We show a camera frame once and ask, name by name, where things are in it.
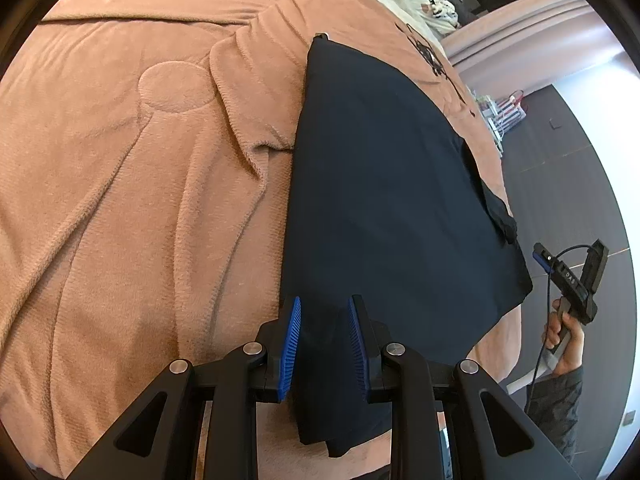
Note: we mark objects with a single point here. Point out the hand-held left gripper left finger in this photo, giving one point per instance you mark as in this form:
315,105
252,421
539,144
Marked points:
289,355

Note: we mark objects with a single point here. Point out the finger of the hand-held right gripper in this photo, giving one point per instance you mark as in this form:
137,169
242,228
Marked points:
542,257

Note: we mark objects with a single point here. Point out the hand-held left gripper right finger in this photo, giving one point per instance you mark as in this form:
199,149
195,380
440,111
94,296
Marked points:
357,350

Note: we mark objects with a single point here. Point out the black pants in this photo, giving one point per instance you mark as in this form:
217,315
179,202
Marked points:
390,185

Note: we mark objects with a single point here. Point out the person's right forearm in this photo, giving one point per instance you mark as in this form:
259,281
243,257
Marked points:
555,410

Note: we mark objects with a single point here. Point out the person's right hand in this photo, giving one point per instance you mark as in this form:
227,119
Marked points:
575,345

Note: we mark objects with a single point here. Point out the pink curtain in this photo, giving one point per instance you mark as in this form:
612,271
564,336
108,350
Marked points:
525,35

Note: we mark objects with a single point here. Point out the brown fleece blanket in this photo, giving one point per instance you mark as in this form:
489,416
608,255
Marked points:
125,160

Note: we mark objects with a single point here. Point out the spotted black white plush toy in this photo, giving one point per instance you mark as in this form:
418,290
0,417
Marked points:
442,10

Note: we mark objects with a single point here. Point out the wall socket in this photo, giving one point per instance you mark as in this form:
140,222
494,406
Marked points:
629,417

